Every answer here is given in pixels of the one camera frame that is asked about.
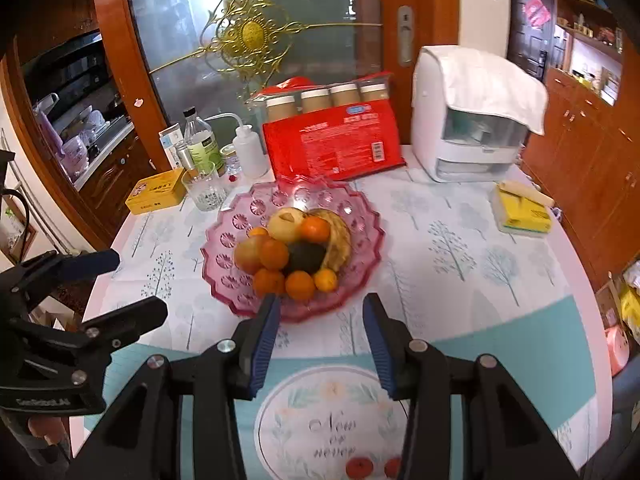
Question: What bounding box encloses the red hawthorn fruit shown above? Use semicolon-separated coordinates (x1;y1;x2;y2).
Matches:
383;456;401;479
345;457;374;480

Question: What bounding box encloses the red yellow apple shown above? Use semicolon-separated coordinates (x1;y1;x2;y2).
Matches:
234;235;269;275

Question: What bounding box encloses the orange mandarin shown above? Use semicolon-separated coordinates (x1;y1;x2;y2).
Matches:
253;268;285;297

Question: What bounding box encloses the large orange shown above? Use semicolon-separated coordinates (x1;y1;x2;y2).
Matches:
258;237;290;271
297;216;331;245

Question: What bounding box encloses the small yellow-orange mandarin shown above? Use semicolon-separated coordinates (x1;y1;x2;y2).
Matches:
314;268;340;294

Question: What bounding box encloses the spotted yellow banana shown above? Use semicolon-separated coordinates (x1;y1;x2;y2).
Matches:
308;208;352;273

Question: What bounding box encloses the operator left hand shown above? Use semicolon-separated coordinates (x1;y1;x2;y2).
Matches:
27;415;67;445

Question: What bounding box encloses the pink glass fruit bowl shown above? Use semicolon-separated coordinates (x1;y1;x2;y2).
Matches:
202;177;385;323

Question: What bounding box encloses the yellow box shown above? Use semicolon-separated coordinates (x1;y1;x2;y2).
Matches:
125;168;186;214

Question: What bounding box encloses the tree print tablecloth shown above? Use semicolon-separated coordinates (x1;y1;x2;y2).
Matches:
87;162;611;479

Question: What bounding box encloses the clear drinking glass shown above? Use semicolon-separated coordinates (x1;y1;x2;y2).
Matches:
181;167;227;212

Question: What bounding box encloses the white blue carton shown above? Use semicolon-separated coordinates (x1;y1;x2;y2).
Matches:
158;124;183;169

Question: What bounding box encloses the small metal can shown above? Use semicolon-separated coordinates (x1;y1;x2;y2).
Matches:
175;141;198;174

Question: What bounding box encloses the yellow pear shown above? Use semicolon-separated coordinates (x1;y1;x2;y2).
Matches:
267;207;306;245

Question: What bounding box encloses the clear bottle green label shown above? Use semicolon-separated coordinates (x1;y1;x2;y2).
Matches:
183;106;222;174

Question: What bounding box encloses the small glass jar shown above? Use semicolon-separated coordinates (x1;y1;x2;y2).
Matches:
220;143;242;178

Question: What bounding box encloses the dark avocado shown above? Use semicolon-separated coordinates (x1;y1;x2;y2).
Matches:
284;240;326;274

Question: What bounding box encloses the yellow sponge pack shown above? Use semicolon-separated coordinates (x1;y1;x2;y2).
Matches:
490;183;552;236

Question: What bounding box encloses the white squeeze wash bottle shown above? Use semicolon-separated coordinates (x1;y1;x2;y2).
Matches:
206;113;269;182

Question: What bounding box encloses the wooden cabinet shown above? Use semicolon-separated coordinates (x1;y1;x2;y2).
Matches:
523;68;639;289

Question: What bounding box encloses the white appliance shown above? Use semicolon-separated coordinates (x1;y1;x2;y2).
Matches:
411;57;530;182

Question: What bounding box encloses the red paper cup package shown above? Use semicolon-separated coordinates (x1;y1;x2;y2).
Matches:
247;72;405;181

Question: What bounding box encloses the glass door gold ornament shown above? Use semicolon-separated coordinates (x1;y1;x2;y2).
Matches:
91;0;461;172

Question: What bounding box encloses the white towel on appliance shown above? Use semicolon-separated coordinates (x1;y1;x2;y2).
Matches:
419;46;548;136

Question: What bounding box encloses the black cable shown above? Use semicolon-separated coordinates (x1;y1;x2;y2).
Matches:
0;187;33;266

